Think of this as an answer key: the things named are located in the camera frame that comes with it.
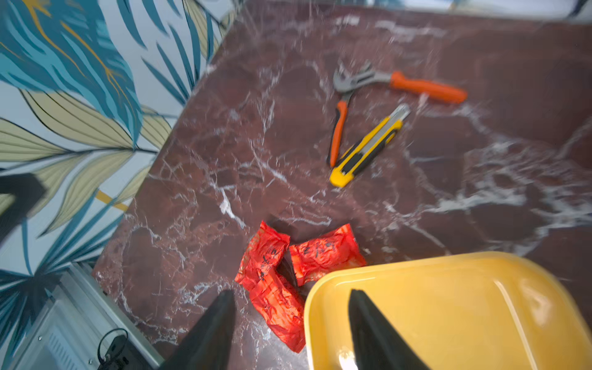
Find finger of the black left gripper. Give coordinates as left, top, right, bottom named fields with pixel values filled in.
left=1, top=173, right=46, bottom=245

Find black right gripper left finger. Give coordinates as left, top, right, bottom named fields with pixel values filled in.
left=160, top=290, right=236, bottom=370

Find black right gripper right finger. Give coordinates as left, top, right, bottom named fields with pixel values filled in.
left=348, top=290, right=428, bottom=370

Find yellow plastic tray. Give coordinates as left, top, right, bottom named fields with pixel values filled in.
left=305, top=252, right=591, bottom=369

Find small red tea bag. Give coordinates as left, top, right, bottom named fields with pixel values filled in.
left=289, top=224, right=367, bottom=287

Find yellow black utility knife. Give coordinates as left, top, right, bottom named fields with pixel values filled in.
left=329, top=103, right=411, bottom=188

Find aluminium front rail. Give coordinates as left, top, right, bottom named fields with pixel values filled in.
left=8, top=263, right=163, bottom=369

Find orange handled pliers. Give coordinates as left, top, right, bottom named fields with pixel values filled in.
left=327, top=63, right=467, bottom=168

